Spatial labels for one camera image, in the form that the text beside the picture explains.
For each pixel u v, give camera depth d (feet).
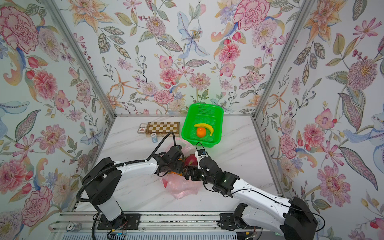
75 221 2.56
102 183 1.52
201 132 3.43
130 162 1.76
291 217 1.34
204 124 3.62
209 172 1.87
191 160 2.83
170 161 2.30
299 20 2.42
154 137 3.31
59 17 2.37
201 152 2.32
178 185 2.47
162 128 3.60
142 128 3.62
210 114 3.99
